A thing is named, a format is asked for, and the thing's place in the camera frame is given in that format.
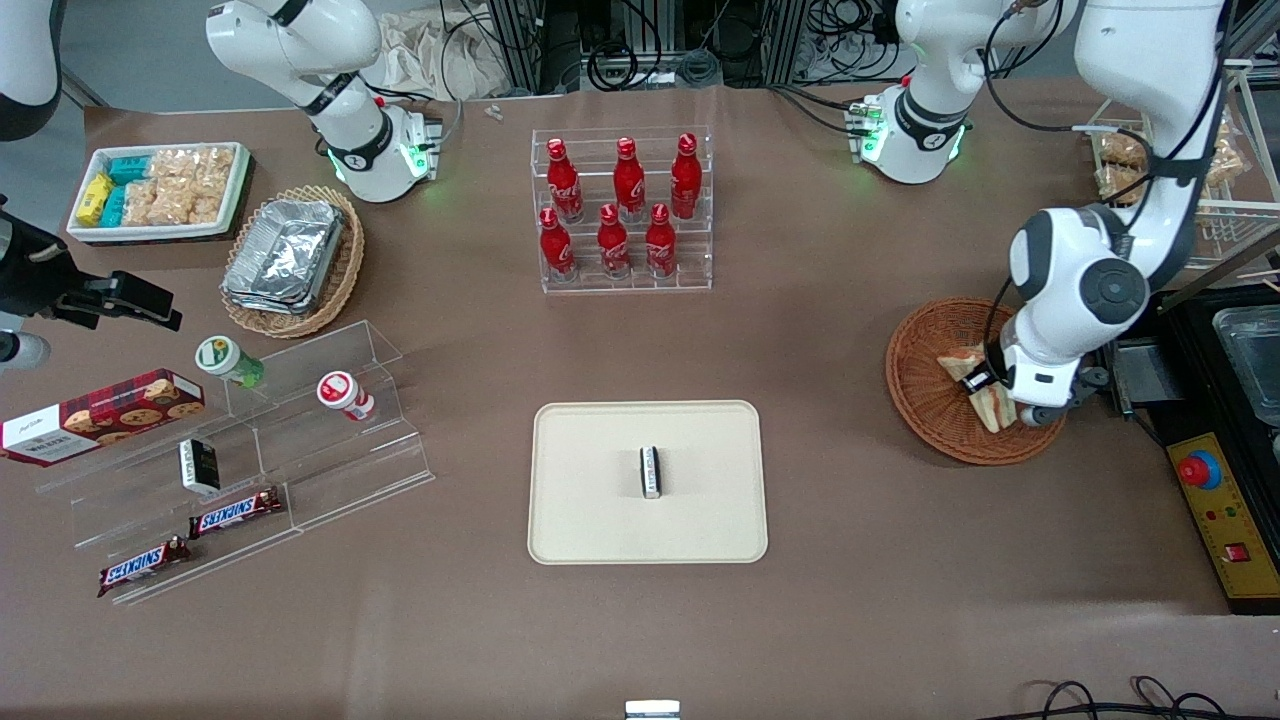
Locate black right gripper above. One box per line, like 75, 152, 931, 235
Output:
0, 213, 184, 332

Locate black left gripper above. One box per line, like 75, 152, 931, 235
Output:
959, 342, 1011, 395

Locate triangular sandwich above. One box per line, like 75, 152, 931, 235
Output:
937, 345, 1019, 433

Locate round brown wicker basket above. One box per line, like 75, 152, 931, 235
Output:
885, 297, 1067, 467

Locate white rectangular snack tray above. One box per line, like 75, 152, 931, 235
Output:
66, 142, 251, 246

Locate aluminium foil tray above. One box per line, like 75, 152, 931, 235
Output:
222, 198, 346, 316

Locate light oval wicker basket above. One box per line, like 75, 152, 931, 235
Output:
220, 185, 366, 339

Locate beige plastic serving tray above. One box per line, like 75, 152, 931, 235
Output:
527, 400, 769, 566

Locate clear rice cracker bag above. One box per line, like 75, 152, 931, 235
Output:
150, 148, 234, 187
186, 176, 234, 225
122, 180, 191, 227

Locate yellow snack packet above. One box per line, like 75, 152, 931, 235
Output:
77, 172, 114, 227

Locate green lidded cup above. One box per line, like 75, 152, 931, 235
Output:
195, 336, 266, 389

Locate red tartan cookie box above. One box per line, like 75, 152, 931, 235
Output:
0, 369, 206, 467

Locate grey metal box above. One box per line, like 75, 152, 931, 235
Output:
1113, 338, 1172, 417

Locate black appliance housing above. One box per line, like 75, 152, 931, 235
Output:
1148, 283, 1280, 443

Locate red lidded cup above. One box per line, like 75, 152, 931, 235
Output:
317, 371, 376, 422

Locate Snickers chocolate bar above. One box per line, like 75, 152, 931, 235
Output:
97, 537, 191, 598
188, 487, 284, 540

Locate clear fried snack bag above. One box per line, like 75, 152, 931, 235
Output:
1098, 130, 1151, 169
1097, 166, 1151, 203

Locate clear acrylic stepped shelf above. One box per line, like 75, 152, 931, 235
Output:
35, 320, 436, 608

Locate steel pan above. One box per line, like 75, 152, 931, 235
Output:
1213, 305, 1280, 427

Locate yellow black emergency stop box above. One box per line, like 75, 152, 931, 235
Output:
1165, 432, 1280, 616

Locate clear acrylic bottle rack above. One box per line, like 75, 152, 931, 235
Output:
530, 125, 714, 296

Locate red cola bottle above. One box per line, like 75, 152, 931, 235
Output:
670, 133, 703, 221
612, 137, 647, 223
546, 138, 585, 223
539, 207, 577, 283
645, 203, 678, 280
597, 203, 632, 281

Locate crumpled white cloth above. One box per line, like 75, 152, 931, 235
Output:
378, 10, 506, 101

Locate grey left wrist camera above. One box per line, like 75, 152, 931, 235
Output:
1018, 366, 1112, 429

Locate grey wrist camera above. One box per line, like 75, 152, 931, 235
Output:
0, 330, 52, 373
1018, 366, 1112, 429

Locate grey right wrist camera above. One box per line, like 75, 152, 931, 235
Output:
0, 330, 52, 373

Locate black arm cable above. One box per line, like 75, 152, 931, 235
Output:
983, 0, 1233, 373

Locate white wire basket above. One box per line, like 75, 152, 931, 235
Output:
1087, 60, 1280, 269

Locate black base cables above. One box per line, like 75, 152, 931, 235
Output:
770, 82, 871, 136

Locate black floor cables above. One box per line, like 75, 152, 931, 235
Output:
1000, 677, 1256, 720

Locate coiled black cable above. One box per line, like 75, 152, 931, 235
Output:
585, 40, 641, 93

